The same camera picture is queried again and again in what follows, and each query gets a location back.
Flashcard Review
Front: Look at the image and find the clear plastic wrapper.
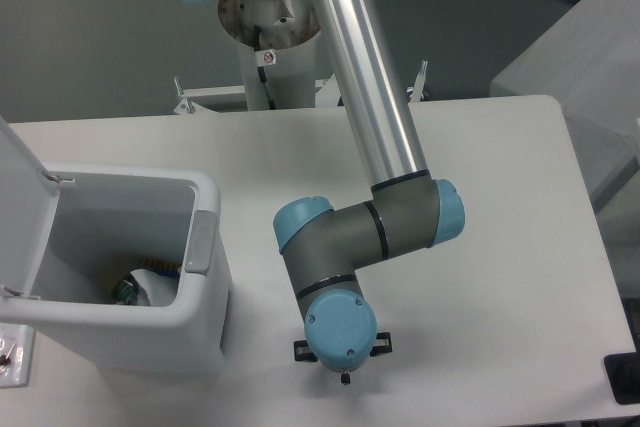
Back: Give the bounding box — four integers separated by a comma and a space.
131, 269, 179, 307

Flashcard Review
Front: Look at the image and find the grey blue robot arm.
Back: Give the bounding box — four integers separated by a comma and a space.
181, 0, 465, 384

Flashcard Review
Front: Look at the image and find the colourful trash inside can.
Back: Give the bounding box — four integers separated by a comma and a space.
110, 256, 182, 306

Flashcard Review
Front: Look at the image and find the white trash can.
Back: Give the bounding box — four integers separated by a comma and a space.
1, 164, 232, 375

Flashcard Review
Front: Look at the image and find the white trash can lid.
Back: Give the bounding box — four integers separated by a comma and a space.
1, 122, 59, 295

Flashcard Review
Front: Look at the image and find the black device at edge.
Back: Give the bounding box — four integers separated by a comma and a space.
604, 352, 639, 405

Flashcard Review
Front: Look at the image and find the grey covered side table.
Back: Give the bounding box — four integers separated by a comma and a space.
489, 0, 639, 211

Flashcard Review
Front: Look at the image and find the white pedestal base bracket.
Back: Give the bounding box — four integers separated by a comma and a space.
173, 60, 430, 115

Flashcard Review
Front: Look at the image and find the white wall plate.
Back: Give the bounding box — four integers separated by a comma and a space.
1, 323, 35, 389

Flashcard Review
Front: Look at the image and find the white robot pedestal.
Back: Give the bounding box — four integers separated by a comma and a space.
218, 0, 321, 111

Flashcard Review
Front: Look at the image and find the black pedestal cable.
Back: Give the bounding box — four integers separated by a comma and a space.
252, 24, 278, 111

